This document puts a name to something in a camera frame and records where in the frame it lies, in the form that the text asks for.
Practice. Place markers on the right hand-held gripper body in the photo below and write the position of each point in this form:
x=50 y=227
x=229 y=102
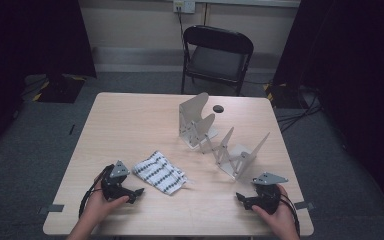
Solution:
x=268 y=198

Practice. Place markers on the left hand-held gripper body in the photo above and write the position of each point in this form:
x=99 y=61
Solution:
x=113 y=186

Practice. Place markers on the white cloth with dark diamonds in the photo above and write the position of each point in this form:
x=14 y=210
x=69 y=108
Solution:
x=160 y=173

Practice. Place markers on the grey metal expandable book rack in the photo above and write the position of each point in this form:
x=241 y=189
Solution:
x=195 y=123

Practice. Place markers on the person's left hand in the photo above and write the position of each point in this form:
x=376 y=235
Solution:
x=100 y=208

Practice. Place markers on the person's right hand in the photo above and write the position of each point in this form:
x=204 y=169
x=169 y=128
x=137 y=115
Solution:
x=281 y=220

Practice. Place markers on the grey tape strip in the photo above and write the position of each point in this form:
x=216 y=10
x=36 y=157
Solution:
x=51 y=209
x=304 y=205

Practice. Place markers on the black round table grommet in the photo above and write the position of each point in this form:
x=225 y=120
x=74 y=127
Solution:
x=218 y=108

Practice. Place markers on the black stand base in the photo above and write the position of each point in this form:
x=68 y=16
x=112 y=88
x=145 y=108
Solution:
x=60 y=90
x=281 y=96

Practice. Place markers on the black folding chair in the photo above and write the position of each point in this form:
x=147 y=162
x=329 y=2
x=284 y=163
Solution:
x=216 y=63

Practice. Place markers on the dark curtain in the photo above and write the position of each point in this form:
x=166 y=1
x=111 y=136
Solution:
x=26 y=50
x=356 y=83

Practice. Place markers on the white wall socket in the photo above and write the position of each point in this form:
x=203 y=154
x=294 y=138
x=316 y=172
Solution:
x=184 y=6

